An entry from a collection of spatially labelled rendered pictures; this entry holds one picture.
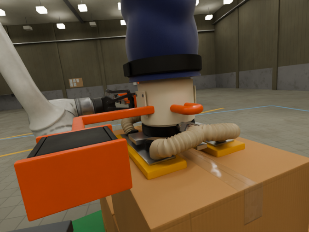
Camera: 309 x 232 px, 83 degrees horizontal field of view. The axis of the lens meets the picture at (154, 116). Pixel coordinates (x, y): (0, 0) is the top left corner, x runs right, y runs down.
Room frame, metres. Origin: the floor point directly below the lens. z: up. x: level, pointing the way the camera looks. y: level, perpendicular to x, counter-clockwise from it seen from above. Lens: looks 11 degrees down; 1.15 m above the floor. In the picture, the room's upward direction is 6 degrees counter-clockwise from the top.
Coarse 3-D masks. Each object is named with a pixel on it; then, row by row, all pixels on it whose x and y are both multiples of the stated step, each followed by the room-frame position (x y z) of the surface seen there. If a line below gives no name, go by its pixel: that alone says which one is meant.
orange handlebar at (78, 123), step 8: (176, 104) 0.46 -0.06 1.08; (184, 104) 0.48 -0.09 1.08; (192, 104) 0.45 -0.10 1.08; (200, 104) 0.42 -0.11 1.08; (104, 112) 0.44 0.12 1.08; (112, 112) 0.44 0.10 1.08; (120, 112) 0.44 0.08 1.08; (128, 112) 0.45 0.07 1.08; (136, 112) 0.46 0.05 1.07; (144, 112) 0.47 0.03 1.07; (152, 112) 0.48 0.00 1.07; (176, 112) 0.44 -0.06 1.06; (184, 112) 0.41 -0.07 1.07; (192, 112) 0.40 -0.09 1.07; (200, 112) 0.41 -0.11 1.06; (80, 120) 0.36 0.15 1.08; (88, 120) 0.41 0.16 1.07; (96, 120) 0.42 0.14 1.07; (104, 120) 0.43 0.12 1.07; (112, 120) 0.44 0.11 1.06; (72, 128) 0.29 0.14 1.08; (80, 128) 0.28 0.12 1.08
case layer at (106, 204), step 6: (102, 198) 1.06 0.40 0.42; (108, 198) 0.87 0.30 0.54; (102, 204) 1.13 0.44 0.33; (108, 204) 0.82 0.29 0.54; (102, 210) 1.21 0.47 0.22; (108, 210) 0.86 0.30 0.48; (108, 216) 0.90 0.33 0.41; (114, 216) 0.73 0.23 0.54; (108, 222) 0.95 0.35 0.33; (114, 222) 0.70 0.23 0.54; (108, 228) 1.01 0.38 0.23; (114, 228) 0.73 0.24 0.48
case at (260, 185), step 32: (192, 160) 0.41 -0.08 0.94; (224, 160) 0.40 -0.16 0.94; (256, 160) 0.38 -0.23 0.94; (288, 160) 0.37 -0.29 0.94; (128, 192) 0.33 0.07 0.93; (160, 192) 0.29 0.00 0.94; (192, 192) 0.29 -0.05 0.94; (224, 192) 0.28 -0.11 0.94; (256, 192) 0.29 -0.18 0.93; (288, 192) 0.33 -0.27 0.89; (128, 224) 0.39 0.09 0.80; (160, 224) 0.22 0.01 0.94; (192, 224) 0.24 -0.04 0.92; (224, 224) 0.26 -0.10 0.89; (256, 224) 0.29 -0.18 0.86; (288, 224) 0.33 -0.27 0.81
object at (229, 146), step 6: (210, 144) 0.46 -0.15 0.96; (216, 144) 0.45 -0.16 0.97; (222, 144) 0.45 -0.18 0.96; (228, 144) 0.45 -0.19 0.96; (234, 144) 0.45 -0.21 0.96; (240, 144) 0.45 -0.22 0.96; (204, 150) 0.46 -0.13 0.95; (210, 150) 0.44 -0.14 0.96; (216, 150) 0.42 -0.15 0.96; (222, 150) 0.42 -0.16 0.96; (228, 150) 0.43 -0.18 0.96; (234, 150) 0.44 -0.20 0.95; (216, 156) 0.42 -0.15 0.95
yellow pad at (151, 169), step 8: (120, 136) 0.63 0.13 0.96; (128, 144) 0.53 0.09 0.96; (144, 144) 0.50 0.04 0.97; (128, 152) 0.48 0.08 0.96; (136, 152) 0.46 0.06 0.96; (144, 152) 0.44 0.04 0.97; (136, 160) 0.41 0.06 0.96; (144, 160) 0.40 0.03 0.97; (152, 160) 0.39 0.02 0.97; (160, 160) 0.38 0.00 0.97; (168, 160) 0.39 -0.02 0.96; (176, 160) 0.38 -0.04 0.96; (184, 160) 0.38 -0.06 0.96; (144, 168) 0.36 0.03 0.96; (152, 168) 0.36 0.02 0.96; (160, 168) 0.35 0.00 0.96; (168, 168) 0.36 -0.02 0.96; (176, 168) 0.37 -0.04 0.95; (152, 176) 0.34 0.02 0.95
